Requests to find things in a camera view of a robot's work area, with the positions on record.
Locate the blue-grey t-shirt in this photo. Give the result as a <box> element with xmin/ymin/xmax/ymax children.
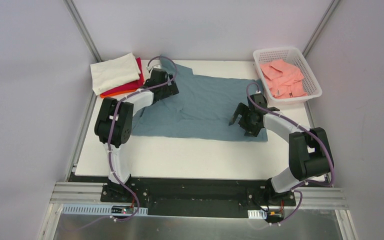
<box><xmin>132</xmin><ymin>59</ymin><xmax>268</xmax><ymax>143</ymax></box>

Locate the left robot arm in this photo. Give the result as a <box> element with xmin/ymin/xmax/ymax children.
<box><xmin>94</xmin><ymin>68</ymin><xmax>179</xmax><ymax>203</ymax></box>

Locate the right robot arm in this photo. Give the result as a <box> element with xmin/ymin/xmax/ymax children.
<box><xmin>229</xmin><ymin>93</ymin><xmax>334</xmax><ymax>205</ymax></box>

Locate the red folded t-shirt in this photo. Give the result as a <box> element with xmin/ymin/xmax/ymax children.
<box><xmin>103</xmin><ymin>57</ymin><xmax>145</xmax><ymax>97</ymax></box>

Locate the pink t-shirt in basket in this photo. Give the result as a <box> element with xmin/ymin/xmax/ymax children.
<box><xmin>259</xmin><ymin>59</ymin><xmax>308</xmax><ymax>99</ymax></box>

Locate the white plastic basket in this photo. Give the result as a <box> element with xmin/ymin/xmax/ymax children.
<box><xmin>253</xmin><ymin>47</ymin><xmax>323</xmax><ymax>105</ymax></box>

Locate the white folded t-shirt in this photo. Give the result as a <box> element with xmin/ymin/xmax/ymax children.
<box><xmin>90</xmin><ymin>53</ymin><xmax>141</xmax><ymax>96</ymax></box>

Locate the orange folded t-shirt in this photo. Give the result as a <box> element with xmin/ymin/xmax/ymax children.
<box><xmin>99</xmin><ymin>73</ymin><xmax>146</xmax><ymax>99</ymax></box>

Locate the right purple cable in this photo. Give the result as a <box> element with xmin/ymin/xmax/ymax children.
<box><xmin>246</xmin><ymin>82</ymin><xmax>336</xmax><ymax>227</ymax></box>

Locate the purple cable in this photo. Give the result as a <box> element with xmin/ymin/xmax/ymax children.
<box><xmin>246</xmin><ymin>82</ymin><xmax>336</xmax><ymax>227</ymax></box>
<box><xmin>106</xmin><ymin>55</ymin><xmax>178</xmax><ymax>223</ymax></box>

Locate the right white cable duct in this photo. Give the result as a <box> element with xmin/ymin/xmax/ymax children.
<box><xmin>247</xmin><ymin>209</ymin><xmax>267</xmax><ymax>220</ymax></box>

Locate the white cable duct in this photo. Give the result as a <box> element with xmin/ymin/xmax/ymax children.
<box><xmin>61</xmin><ymin>203</ymin><xmax>137</xmax><ymax>217</ymax></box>
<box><xmin>247</xmin><ymin>209</ymin><xmax>267</xmax><ymax>220</ymax></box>

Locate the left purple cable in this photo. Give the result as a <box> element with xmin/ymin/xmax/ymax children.
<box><xmin>106</xmin><ymin>55</ymin><xmax>178</xmax><ymax>223</ymax></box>

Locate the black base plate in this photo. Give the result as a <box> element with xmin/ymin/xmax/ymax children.
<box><xmin>100</xmin><ymin>177</ymin><xmax>296</xmax><ymax>218</ymax></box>

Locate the aluminium frame rail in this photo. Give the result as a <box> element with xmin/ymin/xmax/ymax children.
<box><xmin>50</xmin><ymin>182</ymin><xmax>104</xmax><ymax>204</ymax></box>

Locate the left white cable duct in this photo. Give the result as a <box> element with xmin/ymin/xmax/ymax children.
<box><xmin>61</xmin><ymin>203</ymin><xmax>137</xmax><ymax>217</ymax></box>

